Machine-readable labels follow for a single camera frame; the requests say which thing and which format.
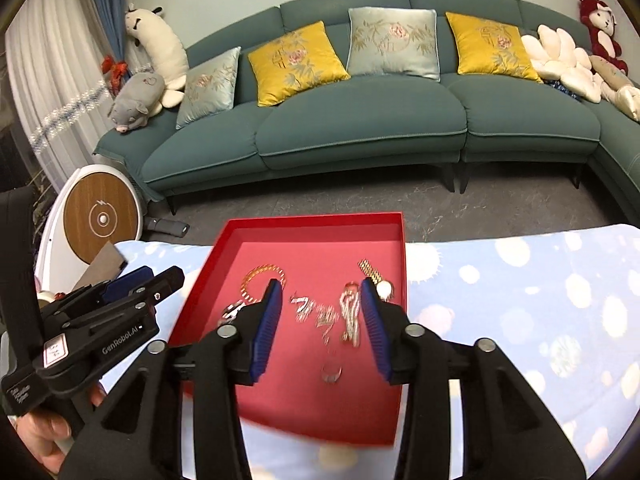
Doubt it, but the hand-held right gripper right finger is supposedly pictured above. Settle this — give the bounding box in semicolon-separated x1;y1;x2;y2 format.
359;277;588;480

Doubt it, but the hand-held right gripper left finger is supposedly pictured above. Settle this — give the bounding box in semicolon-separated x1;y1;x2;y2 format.
60;279;284;480

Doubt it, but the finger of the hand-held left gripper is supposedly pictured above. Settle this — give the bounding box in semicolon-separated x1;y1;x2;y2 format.
104;265;156;303
134;266;186;312

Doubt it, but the white pearl necklace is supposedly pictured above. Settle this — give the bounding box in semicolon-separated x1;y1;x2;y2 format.
337;282;363;347

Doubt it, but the silver wristwatch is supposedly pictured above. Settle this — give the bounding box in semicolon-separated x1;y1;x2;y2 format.
218;301;247;326

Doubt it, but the silver flower earring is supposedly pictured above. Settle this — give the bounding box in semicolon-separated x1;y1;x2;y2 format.
291;291;337;343

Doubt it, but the red cardboard box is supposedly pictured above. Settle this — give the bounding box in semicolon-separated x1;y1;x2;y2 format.
167;211;412;447

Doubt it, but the person's left hand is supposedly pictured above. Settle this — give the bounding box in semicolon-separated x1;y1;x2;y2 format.
14;380;109;476

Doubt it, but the brown felt pouch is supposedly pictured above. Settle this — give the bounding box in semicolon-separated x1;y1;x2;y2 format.
72;240;128;291

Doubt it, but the gold wristwatch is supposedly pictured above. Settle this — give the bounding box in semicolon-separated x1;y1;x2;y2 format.
357;259;396;303

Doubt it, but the white exercise machine wooden disc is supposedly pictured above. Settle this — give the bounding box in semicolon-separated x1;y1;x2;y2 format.
35;162;191;293

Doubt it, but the blue spotted tablecloth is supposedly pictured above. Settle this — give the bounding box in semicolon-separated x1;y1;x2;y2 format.
35;220;640;480

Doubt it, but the grey pig plush toy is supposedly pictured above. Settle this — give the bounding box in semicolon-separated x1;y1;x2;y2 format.
107;71;166;134

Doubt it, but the grey embroidered cushion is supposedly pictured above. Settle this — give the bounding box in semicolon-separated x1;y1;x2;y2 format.
175;46;242;131
346;7;442;82

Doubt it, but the teal fabric sofa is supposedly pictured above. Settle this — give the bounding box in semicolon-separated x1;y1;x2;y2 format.
92;0;640;211

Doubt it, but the white sheer curtain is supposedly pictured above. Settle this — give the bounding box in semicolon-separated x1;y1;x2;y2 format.
5;0;131;196

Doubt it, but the red curtain tie ornament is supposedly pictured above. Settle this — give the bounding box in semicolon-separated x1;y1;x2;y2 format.
101;55;128;96

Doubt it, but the long white plush toy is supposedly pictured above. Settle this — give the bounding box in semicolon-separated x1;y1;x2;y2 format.
125;4;190;108

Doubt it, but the yellow embroidered cushion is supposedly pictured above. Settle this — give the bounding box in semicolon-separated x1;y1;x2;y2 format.
247;21;351;107
445;11;545;84

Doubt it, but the blue curtain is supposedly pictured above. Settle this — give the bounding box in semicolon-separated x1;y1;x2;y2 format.
87;0;132;91

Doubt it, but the cream flower-shaped cushion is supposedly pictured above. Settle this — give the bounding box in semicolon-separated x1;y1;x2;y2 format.
521;25;608;103

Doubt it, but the beige plush toy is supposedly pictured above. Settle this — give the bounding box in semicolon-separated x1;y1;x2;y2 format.
590;55;640;123

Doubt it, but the red monkey plush toy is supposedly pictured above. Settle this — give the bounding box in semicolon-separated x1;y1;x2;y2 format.
579;0;630;78

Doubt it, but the gold chain bracelet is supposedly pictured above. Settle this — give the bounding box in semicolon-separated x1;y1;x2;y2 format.
240;264;287;306

